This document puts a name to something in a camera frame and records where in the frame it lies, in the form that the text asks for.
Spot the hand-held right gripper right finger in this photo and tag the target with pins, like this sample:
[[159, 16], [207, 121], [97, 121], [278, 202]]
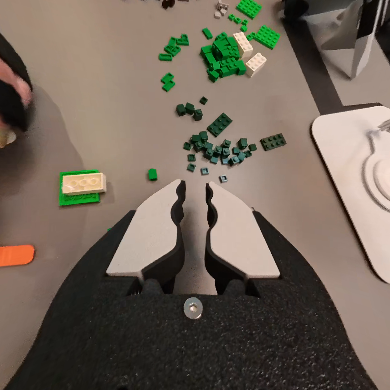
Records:
[[244, 241]]

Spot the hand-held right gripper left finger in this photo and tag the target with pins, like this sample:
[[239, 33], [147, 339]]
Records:
[[149, 237]]

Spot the small bright green lego cube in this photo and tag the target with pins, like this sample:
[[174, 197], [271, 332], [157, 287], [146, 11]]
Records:
[[152, 174]]

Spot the green lego base, tan brick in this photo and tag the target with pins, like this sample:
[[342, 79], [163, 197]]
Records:
[[82, 186]]

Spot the scattered dark green lego pieces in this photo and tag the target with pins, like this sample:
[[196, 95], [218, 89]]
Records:
[[219, 146]]

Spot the small black lego pieces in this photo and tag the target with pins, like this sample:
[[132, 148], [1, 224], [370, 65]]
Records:
[[169, 3]]

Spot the pile of bright green lego pieces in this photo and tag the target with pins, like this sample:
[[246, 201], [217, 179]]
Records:
[[228, 52]]

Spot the small grey lego pieces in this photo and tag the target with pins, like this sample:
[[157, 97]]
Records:
[[220, 10]]

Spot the person's left hand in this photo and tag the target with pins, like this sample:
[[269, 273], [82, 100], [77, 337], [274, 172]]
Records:
[[13, 85]]

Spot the orange brick separator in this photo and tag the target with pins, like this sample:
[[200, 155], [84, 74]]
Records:
[[15, 256]]

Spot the white round-cornered base plate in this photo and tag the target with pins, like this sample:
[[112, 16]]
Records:
[[353, 183]]

